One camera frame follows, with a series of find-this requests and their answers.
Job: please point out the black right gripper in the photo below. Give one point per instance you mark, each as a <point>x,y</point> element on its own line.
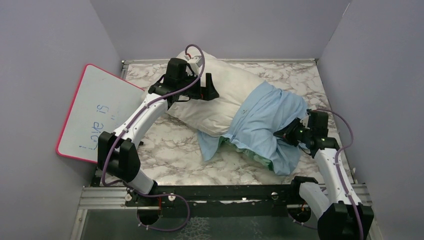
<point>287,133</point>

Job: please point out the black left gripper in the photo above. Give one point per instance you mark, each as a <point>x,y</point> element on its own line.
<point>208,92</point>

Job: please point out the light blue pillowcase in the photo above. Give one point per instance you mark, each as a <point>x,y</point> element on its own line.
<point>266,110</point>

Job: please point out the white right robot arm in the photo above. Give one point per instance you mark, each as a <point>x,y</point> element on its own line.
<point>340,213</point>

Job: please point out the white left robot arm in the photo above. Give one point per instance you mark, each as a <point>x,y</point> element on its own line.
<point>117,151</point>

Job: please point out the green patterned cloth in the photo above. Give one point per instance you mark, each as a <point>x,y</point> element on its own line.
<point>249,153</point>

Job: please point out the pink framed whiteboard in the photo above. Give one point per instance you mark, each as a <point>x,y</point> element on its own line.
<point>101,102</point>

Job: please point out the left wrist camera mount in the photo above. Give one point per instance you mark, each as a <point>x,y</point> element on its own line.
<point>194,64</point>

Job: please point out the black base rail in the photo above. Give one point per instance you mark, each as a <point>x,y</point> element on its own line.
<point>216,201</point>

